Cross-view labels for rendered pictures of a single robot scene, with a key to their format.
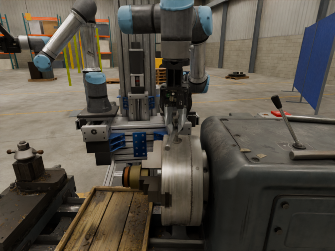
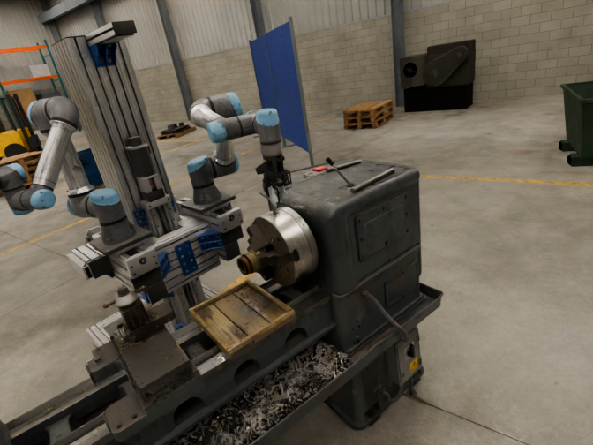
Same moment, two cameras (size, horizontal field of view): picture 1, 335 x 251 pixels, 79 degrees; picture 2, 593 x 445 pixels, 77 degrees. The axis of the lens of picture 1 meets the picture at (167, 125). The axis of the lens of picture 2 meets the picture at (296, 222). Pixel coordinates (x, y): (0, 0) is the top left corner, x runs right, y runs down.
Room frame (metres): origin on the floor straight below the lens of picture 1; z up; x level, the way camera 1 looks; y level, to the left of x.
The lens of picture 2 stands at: (-0.57, 0.71, 1.80)
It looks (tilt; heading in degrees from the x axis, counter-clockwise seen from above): 24 degrees down; 325
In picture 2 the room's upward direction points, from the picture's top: 10 degrees counter-clockwise
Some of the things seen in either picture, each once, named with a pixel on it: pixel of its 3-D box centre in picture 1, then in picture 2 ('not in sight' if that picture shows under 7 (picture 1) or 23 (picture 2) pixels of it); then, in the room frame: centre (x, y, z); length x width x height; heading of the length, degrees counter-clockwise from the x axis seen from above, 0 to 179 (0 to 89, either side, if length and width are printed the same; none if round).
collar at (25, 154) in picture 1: (25, 152); (124, 297); (0.73, 0.57, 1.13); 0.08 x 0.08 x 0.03
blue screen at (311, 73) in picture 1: (308, 63); (275, 93); (6.22, -4.17, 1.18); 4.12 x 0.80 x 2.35; 156
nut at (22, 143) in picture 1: (23, 144); (122, 289); (0.73, 0.57, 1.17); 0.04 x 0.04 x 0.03
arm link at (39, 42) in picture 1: (40, 43); (7, 177); (1.26, 0.73, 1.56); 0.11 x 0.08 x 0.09; 117
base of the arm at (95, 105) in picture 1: (98, 102); (116, 227); (1.26, 0.44, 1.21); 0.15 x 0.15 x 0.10
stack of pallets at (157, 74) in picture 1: (155, 75); (18, 173); (10.36, 0.61, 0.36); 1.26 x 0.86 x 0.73; 116
